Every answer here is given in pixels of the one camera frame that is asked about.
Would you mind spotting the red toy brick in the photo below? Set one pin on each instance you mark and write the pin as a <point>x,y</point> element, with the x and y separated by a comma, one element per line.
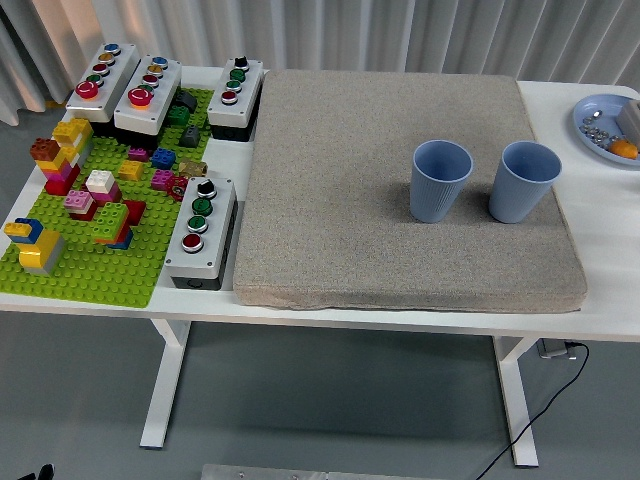
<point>136,210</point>

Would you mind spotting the white pink brick stack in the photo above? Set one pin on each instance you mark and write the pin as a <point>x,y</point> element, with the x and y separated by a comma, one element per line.
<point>100,180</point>

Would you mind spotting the yellow white brick stack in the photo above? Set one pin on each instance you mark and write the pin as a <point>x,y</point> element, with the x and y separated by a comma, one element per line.
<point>72,131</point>

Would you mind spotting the grey-brown mat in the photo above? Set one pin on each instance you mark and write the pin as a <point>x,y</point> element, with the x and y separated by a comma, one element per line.
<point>325,200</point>

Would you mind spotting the dark grey curved brick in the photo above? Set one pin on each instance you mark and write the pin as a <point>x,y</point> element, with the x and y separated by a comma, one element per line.
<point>186,100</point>

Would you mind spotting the white curtain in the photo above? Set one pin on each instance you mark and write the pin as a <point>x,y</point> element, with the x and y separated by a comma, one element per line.
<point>350,30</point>

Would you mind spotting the white table leg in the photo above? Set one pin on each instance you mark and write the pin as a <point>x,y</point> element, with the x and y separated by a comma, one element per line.
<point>517,400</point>
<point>165,380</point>

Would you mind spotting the small orange fruit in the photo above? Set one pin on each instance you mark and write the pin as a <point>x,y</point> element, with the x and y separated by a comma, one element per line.
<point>623,149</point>

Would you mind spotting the brown yellow red brick stack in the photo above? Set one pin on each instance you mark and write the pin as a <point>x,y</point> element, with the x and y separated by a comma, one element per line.
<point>46,149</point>

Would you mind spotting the grey power adapter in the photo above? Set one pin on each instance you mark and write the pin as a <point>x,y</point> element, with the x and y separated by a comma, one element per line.
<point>552,349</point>

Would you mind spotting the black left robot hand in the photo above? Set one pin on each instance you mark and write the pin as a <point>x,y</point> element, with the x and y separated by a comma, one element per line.
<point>45,472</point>

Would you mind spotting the four-button control box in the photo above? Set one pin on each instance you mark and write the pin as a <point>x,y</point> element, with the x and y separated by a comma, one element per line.
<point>247,95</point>
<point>220,225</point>

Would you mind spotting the green orange blue brick stack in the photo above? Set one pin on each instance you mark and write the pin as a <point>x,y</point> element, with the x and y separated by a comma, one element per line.
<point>111,217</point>

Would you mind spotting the five-button control box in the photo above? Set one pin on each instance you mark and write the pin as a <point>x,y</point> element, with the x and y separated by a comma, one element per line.
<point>165,85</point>
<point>122,65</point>

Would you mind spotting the pink toy brick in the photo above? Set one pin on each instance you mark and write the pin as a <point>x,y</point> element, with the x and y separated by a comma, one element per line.
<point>161,179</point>

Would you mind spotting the light blue plate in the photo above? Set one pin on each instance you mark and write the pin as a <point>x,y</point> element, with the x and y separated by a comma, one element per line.
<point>600,102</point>

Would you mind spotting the dark green toy brick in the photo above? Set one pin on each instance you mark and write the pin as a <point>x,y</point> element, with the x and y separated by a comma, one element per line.
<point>178,115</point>

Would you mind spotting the magenta toy brick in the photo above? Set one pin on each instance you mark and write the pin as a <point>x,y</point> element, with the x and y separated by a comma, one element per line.
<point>138,153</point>

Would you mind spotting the pink red brick stack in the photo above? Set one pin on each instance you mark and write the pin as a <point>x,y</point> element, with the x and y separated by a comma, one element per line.
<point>77,200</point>

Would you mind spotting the grey sloped brick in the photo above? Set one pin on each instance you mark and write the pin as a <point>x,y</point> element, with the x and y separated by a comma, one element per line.
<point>190,136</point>

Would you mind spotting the yellow toy brick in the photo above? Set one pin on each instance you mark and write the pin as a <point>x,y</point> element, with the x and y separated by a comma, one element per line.
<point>131,170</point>

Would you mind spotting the yellow blue grey brick stack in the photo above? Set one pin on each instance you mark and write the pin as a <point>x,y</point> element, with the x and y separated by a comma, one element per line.
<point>37,250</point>

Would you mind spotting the grey metal block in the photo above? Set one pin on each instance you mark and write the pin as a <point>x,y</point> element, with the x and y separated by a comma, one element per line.
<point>631,120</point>

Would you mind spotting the blue ribbed plastic cup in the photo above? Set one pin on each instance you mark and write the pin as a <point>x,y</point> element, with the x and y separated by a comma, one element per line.
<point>432,200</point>
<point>512,200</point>

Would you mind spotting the green brick baseplate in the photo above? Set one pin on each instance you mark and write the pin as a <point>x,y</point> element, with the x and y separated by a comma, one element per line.
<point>100,280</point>

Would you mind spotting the blue toy brick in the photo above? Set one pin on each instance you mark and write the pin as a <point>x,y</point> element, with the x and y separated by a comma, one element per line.
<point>163,158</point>

